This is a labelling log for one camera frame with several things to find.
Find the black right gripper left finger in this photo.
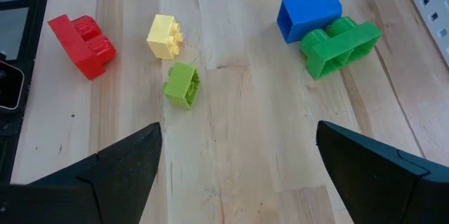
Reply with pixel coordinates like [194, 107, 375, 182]
[0, 121, 163, 224]

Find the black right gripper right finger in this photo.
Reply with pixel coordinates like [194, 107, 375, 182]
[315, 120, 449, 224]

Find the lime green toy block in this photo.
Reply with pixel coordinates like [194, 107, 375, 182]
[162, 62, 201, 111]

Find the red stepped toy block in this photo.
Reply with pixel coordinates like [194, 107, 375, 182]
[48, 14, 116, 81]

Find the small yellow toy block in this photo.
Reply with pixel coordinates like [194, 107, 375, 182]
[146, 13, 185, 60]

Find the blue toy block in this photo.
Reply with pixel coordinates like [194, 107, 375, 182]
[276, 0, 343, 44]

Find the white perforated bin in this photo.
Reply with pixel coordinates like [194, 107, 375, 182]
[399, 0, 449, 67]

